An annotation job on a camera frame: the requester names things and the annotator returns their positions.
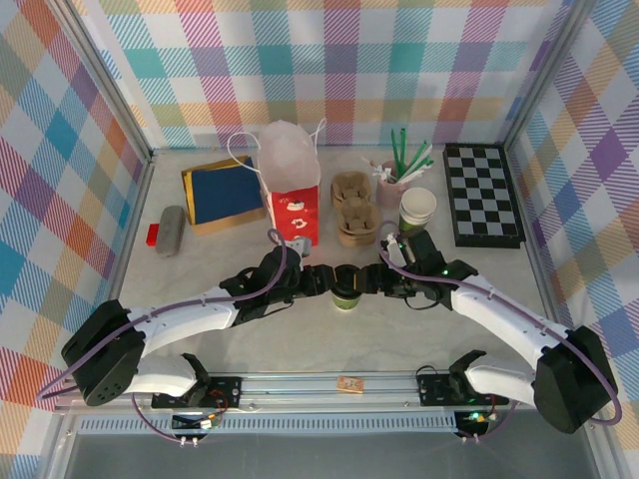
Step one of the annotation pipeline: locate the pink straw holder cup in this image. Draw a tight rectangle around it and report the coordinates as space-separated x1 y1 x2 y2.
376 175 406 207

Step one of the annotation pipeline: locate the aluminium frame rail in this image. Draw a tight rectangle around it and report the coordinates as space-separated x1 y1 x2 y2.
88 157 157 374
54 368 608 415
502 144 576 371

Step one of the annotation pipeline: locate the stack of paper cups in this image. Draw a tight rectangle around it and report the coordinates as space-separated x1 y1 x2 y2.
400 188 438 221

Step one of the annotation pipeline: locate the white wrapped straw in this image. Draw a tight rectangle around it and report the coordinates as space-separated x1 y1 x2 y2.
398 164 434 182

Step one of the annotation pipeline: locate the black grey chess board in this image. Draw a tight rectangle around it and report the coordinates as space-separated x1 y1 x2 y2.
442 143 525 249

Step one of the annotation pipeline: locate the blue and yellow book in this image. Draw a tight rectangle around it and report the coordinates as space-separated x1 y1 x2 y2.
180 155 269 237

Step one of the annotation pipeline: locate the green white paper cup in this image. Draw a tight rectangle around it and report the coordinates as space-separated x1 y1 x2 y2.
399 208 436 225
399 214 433 233
331 288 361 314

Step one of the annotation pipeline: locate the white red paper gift bag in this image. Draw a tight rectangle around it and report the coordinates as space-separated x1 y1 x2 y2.
227 118 328 248

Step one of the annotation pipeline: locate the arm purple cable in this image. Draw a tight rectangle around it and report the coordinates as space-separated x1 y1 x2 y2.
377 222 624 445
35 229 291 446

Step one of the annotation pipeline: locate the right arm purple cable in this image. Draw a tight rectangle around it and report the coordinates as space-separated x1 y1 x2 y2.
377 222 624 445

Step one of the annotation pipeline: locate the grey slotted cable duct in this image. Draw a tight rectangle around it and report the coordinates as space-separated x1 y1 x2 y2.
74 416 463 436

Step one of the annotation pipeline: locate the yellow paper napkin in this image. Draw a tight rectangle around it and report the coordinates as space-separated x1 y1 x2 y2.
180 157 251 224

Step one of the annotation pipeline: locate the grey felt glasses case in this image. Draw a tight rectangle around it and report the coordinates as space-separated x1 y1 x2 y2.
155 204 187 258

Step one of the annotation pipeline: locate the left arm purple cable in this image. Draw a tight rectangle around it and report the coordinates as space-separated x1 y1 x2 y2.
35 229 291 446

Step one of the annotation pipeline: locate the aluminium frame post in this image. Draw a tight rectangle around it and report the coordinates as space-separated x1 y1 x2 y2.
47 0 156 164
502 0 598 149

